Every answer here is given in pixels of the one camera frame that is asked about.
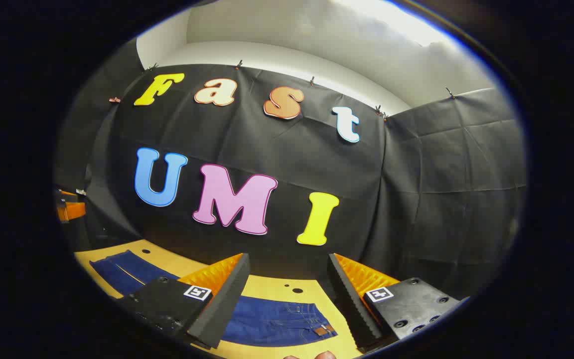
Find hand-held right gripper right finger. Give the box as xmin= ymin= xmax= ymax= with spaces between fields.
xmin=328 ymin=253 xmax=469 ymax=352

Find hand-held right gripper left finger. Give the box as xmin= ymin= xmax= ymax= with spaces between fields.
xmin=115 ymin=253 xmax=251 ymax=350

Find blue denim jeans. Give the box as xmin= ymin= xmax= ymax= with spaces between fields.
xmin=89 ymin=250 xmax=338 ymax=348

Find black backdrop cloth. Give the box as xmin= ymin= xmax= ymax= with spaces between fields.
xmin=54 ymin=40 xmax=527 ymax=300

